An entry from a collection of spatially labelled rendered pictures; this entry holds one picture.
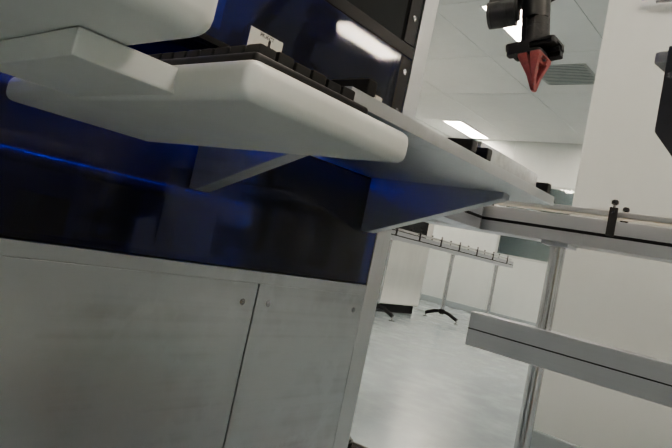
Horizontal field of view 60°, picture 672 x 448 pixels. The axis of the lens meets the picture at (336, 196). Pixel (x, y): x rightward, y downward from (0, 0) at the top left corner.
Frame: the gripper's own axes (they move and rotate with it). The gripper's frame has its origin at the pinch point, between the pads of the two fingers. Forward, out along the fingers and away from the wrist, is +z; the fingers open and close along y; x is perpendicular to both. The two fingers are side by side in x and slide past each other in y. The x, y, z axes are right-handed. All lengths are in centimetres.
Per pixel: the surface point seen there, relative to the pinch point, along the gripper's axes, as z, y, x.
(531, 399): 72, 31, -86
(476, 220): 14, 49, -77
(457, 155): 22.6, -0.8, 31.7
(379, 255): 34, 42, -9
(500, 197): 22.8, 5.8, 0.6
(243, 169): 27, 27, 51
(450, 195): 21.9, 17.2, 0.6
